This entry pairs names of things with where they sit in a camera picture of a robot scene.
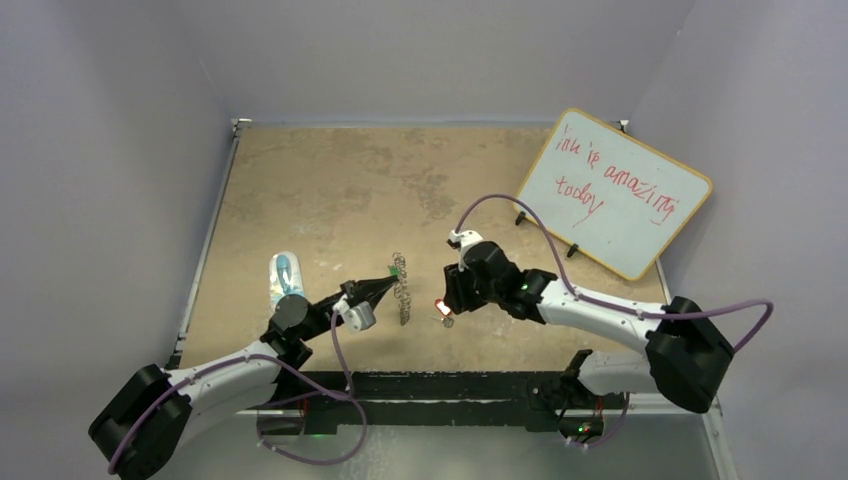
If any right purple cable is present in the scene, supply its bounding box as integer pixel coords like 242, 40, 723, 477
453, 193, 775, 448

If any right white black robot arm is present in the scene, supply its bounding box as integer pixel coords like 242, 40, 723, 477
443, 239, 734, 413

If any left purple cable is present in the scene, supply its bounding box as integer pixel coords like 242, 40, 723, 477
107, 311, 370, 477

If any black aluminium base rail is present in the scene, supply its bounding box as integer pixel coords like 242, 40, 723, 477
235, 369, 627, 439

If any whiteboard with red writing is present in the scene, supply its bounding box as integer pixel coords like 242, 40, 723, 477
516, 108, 713, 281

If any silver disc with keyrings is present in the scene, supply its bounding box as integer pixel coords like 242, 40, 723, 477
391, 252, 411, 326

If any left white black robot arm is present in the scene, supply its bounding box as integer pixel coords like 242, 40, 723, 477
88, 275, 399, 479

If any purple cable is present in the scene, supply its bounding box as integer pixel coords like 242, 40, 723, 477
453, 193, 775, 448
107, 311, 370, 477

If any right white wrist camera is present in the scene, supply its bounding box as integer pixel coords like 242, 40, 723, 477
447, 230, 484, 271

